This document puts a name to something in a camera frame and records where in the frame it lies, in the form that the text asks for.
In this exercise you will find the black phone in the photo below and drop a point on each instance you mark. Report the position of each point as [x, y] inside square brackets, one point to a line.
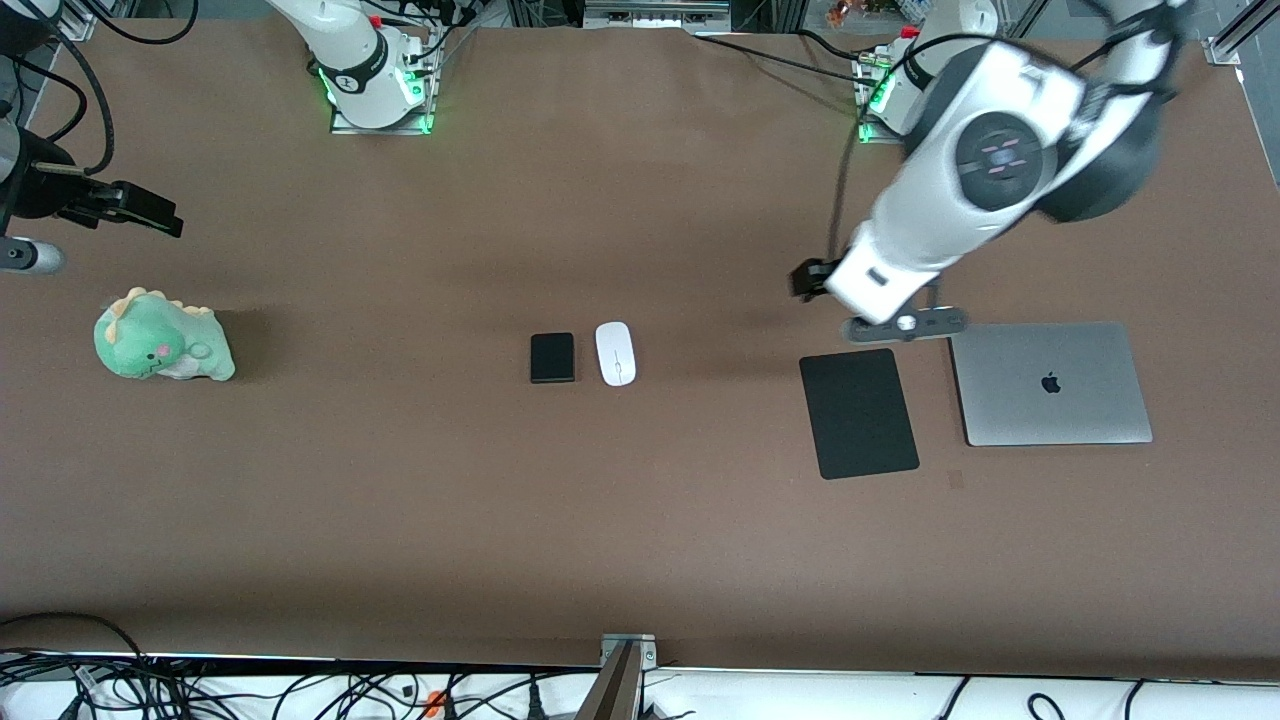
[552, 358]

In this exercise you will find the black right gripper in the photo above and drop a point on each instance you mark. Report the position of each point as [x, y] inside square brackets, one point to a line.
[45, 190]

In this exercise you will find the metal table edge bracket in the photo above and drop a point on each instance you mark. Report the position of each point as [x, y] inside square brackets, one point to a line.
[628, 648]

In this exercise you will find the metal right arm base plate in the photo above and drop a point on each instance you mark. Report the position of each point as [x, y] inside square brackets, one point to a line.
[400, 128]

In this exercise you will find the aluminium support beam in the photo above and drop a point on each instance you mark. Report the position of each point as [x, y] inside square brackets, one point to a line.
[610, 695]

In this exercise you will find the white computer mouse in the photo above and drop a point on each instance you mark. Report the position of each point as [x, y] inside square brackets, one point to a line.
[615, 352]

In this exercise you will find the green dinosaur plush toy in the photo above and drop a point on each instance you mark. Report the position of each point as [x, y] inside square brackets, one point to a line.
[160, 345]

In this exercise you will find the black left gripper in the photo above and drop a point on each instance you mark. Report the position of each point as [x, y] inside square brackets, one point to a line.
[808, 277]

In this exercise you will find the silver closed laptop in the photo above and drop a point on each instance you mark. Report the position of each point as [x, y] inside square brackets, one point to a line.
[1050, 383]

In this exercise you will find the black mouse pad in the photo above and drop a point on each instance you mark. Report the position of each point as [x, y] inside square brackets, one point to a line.
[858, 413]

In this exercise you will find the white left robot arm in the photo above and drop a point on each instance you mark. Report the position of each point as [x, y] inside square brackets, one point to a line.
[990, 150]

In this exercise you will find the metal frame with connectors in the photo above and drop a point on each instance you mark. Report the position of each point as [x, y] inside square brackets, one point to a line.
[657, 14]

